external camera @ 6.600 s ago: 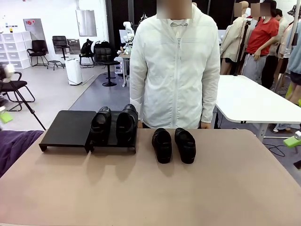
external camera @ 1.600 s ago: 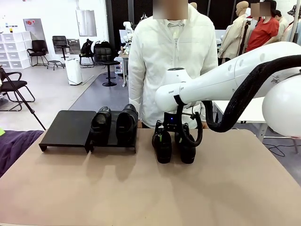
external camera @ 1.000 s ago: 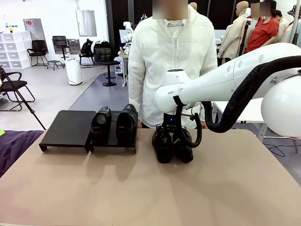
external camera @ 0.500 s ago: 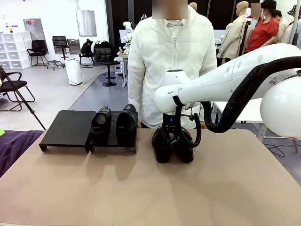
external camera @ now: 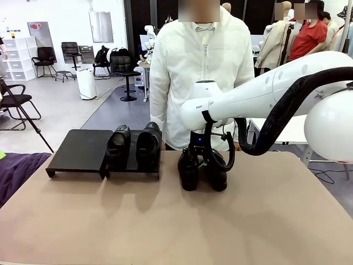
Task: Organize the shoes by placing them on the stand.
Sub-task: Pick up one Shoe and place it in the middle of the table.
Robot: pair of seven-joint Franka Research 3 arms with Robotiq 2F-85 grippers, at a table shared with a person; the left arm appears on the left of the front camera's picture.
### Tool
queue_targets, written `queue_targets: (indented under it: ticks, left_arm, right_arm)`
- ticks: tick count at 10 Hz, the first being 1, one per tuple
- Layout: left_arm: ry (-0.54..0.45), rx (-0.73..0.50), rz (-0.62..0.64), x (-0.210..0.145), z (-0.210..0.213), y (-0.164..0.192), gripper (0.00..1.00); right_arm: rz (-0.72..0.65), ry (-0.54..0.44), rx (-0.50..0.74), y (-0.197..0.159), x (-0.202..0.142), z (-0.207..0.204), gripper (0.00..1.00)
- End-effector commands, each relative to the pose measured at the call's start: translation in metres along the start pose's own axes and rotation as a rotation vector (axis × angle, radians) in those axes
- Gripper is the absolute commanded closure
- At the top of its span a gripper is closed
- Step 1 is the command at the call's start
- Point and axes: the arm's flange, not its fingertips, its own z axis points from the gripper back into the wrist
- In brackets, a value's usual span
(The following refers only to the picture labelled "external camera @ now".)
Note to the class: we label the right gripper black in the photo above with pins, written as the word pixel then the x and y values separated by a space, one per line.
pixel 199 143

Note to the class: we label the black leather loafer shoe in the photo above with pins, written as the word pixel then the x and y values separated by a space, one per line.
pixel 149 154
pixel 189 176
pixel 118 154
pixel 219 179

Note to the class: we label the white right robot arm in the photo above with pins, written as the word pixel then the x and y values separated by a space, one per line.
pixel 248 99

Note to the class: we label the person in white jacket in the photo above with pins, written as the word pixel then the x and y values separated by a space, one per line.
pixel 182 82

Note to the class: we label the white side table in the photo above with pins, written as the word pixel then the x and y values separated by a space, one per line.
pixel 292 129

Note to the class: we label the background work desk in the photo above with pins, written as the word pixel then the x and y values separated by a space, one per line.
pixel 143 64

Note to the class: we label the black quilted bar chair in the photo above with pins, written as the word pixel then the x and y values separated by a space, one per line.
pixel 121 64

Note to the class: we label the black bag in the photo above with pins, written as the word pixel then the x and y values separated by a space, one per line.
pixel 121 52

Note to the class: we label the white air purifier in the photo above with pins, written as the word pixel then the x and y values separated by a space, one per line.
pixel 86 85

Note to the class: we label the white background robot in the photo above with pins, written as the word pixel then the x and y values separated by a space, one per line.
pixel 150 30

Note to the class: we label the black backpack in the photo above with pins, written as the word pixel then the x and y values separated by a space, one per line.
pixel 102 56

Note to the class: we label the person in red shirt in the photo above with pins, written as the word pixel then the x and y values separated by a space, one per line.
pixel 306 41

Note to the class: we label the black low footstool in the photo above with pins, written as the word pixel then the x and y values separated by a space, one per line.
pixel 64 73

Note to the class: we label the black bar stool chair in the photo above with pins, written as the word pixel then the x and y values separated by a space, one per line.
pixel 70 47

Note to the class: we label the dark purple-blue cloth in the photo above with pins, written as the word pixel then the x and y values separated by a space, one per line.
pixel 16 171

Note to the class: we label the black office armchair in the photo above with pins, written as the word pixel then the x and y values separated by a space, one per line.
pixel 45 55

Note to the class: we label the rack of hanging garments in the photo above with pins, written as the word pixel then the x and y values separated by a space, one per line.
pixel 335 33

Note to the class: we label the black folding chair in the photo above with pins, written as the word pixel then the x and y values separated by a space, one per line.
pixel 16 98

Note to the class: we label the yellow-green bag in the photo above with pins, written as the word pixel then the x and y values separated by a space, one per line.
pixel 2 154

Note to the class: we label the grey cabinet with red sign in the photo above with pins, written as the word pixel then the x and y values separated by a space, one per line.
pixel 41 36

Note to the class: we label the white drawer cabinet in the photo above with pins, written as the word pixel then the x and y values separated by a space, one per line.
pixel 19 63

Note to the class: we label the white wall panel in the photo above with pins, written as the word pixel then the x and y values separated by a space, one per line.
pixel 101 27

